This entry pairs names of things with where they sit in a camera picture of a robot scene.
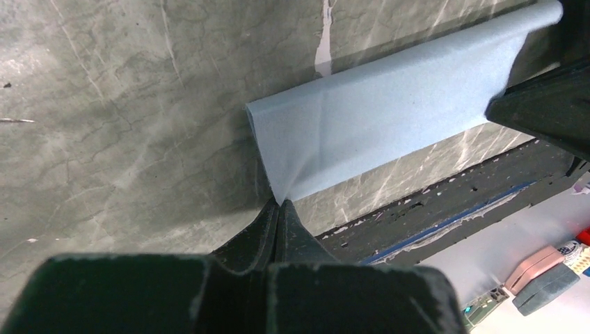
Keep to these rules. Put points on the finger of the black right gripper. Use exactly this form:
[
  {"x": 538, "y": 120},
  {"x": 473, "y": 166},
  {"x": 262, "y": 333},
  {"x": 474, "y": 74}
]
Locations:
[{"x": 554, "y": 106}]

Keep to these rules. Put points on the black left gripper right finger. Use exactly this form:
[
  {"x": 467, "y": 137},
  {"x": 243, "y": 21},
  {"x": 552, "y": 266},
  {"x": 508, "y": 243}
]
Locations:
[{"x": 296, "y": 247}]

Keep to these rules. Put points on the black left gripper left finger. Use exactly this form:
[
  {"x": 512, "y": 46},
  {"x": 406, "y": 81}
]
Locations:
[{"x": 253, "y": 248}]

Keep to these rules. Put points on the light blue cloth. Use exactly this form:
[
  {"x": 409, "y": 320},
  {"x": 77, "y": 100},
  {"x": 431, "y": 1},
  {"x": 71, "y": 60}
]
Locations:
[{"x": 327, "y": 131}]

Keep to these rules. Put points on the black base frame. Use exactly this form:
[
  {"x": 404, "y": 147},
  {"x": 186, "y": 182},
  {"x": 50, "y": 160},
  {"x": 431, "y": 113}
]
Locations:
[{"x": 423, "y": 214}]

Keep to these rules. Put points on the pink and grey objects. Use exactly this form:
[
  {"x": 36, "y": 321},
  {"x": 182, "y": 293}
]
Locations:
[{"x": 543, "y": 276}]

